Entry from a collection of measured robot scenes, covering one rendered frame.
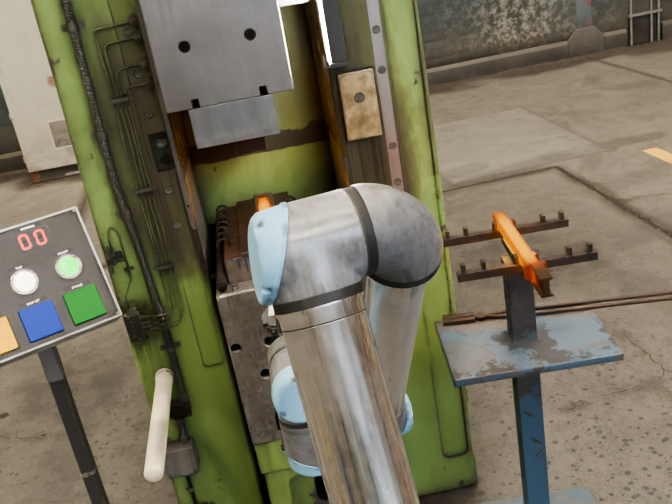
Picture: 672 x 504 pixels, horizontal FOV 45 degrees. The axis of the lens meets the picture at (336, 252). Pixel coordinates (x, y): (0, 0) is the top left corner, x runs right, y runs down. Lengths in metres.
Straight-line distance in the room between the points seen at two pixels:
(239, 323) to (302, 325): 1.06
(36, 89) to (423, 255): 6.43
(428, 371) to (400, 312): 1.27
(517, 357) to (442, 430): 0.63
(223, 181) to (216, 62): 0.64
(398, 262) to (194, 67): 1.00
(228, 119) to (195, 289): 0.52
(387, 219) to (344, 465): 0.30
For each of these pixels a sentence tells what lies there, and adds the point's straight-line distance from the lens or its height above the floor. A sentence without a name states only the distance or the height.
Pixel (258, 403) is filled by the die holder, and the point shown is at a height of 0.59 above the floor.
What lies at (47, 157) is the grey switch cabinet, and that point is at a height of 0.21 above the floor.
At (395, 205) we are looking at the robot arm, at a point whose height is 1.38.
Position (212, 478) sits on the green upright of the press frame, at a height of 0.25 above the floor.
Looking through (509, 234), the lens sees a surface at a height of 0.96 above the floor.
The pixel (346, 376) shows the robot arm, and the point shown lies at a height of 1.22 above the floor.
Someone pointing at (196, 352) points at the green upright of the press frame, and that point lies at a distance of 2.29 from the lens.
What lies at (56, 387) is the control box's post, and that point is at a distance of 2.10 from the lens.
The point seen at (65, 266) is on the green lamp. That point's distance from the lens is 1.93.
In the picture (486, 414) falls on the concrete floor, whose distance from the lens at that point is 2.99.
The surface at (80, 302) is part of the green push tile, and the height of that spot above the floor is 1.02.
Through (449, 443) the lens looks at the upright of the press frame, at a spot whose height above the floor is 0.18.
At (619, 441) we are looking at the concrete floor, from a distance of 2.86.
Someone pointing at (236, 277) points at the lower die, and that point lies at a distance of 2.04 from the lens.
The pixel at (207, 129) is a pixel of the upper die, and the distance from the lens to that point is 1.92.
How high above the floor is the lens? 1.72
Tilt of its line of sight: 23 degrees down
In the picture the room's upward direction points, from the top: 10 degrees counter-clockwise
